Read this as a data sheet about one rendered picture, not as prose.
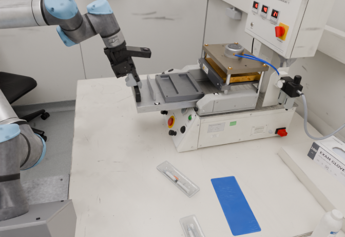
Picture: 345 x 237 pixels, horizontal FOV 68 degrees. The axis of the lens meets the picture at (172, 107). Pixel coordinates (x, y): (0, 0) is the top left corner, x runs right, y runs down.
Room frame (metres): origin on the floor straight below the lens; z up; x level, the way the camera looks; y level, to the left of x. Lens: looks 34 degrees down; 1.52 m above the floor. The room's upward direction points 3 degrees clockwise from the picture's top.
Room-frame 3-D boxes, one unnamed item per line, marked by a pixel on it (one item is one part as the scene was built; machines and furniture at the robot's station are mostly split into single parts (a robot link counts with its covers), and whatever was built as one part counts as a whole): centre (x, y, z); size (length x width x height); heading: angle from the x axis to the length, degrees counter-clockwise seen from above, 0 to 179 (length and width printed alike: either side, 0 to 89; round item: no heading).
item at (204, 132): (1.02, -0.25, 0.84); 0.53 x 0.37 x 0.17; 106
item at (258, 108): (1.05, -0.28, 0.93); 0.46 x 0.35 x 0.01; 106
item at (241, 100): (0.88, -0.22, 0.97); 0.26 x 0.05 x 0.07; 106
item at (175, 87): (0.97, -0.02, 0.98); 0.20 x 0.17 x 0.03; 16
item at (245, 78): (1.03, -0.25, 1.07); 0.22 x 0.17 x 0.10; 16
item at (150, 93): (0.96, 0.02, 0.97); 0.30 x 0.22 x 0.08; 106
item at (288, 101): (0.86, -0.44, 1.05); 0.15 x 0.05 x 0.15; 16
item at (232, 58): (1.03, -0.28, 1.08); 0.31 x 0.24 x 0.13; 16
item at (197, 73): (1.15, -0.14, 0.97); 0.25 x 0.05 x 0.07; 106
